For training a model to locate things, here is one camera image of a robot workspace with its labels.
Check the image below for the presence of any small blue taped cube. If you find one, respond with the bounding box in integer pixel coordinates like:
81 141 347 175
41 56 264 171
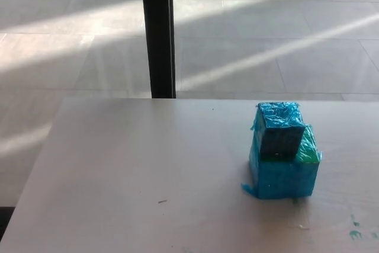
250 101 306 158

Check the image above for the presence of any big blue green taped cube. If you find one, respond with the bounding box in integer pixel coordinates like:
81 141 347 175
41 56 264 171
240 124 323 200

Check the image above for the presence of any black vertical window frame post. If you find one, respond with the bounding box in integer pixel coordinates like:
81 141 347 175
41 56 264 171
140 0 177 100

